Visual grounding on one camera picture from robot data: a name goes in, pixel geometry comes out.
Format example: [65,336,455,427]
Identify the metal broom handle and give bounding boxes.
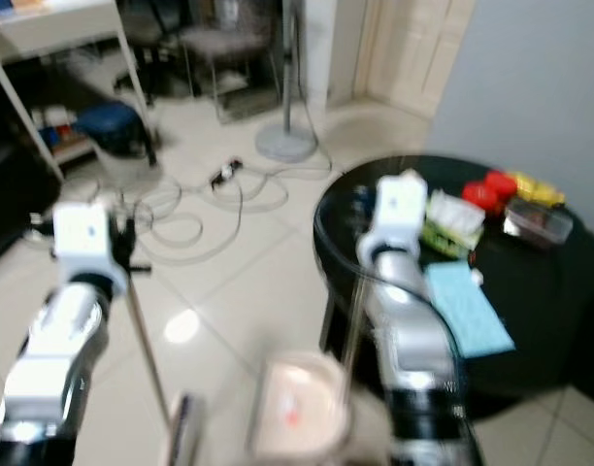
[124,280,208,466]

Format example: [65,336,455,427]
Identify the beige dustpan with metal handle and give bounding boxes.
[248,272,376,465]

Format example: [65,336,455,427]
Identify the grey floor fan stand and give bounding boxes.
[254,0,319,164]

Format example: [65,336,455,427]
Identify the dark blue round bin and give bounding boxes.
[73,101,154,164]

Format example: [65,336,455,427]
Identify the black cabinet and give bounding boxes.
[0,92,61,260]

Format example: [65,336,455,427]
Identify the black power strip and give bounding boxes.
[211,157,246,186]

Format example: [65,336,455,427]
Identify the white shelf desk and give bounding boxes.
[0,0,158,182]

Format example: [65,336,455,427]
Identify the green white tissue pack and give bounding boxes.
[421,189,487,261]

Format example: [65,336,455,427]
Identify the light blue cloth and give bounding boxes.
[421,259,518,357]

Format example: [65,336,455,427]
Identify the beige wooden door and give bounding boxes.
[353,0,479,119]

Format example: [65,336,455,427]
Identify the red round containers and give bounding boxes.
[461,169,519,212]

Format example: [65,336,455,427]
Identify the clear plastic food box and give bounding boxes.
[502,196,576,246]

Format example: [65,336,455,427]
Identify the yellow snack package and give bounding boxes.
[511,171,568,208]

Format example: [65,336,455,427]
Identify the round black table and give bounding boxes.
[313,153,594,420]

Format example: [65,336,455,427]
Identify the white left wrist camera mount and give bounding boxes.
[51,201,130,298]

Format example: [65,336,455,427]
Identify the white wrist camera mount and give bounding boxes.
[51,201,130,298]
[355,173,430,265]

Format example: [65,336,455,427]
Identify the metal frame chair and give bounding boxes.
[179,0,281,125]

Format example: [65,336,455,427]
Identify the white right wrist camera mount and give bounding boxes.
[355,173,430,265]

